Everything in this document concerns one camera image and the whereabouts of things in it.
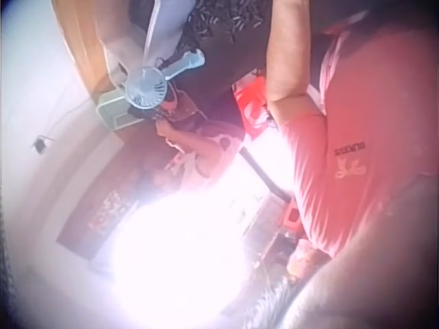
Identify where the red plastic bag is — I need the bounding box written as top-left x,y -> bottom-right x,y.
233,73 -> 276,138

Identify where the orange plastic stool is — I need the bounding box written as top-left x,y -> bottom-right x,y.
281,202 -> 310,238

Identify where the light blue handheld fan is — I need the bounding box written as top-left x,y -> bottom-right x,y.
123,49 -> 206,111

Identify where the green box-shaped device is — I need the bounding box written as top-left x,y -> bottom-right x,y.
95,85 -> 139,132

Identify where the pile of small dark parts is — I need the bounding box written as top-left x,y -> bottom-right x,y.
185,0 -> 272,46

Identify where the white plastic sheet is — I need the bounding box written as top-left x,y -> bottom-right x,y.
97,0 -> 193,75

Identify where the black hose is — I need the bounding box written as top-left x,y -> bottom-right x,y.
238,145 -> 296,207

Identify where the red patterned wall hanging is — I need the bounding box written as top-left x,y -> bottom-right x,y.
56,136 -> 162,262

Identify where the black plug with thin cable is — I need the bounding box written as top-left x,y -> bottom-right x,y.
31,97 -> 97,155

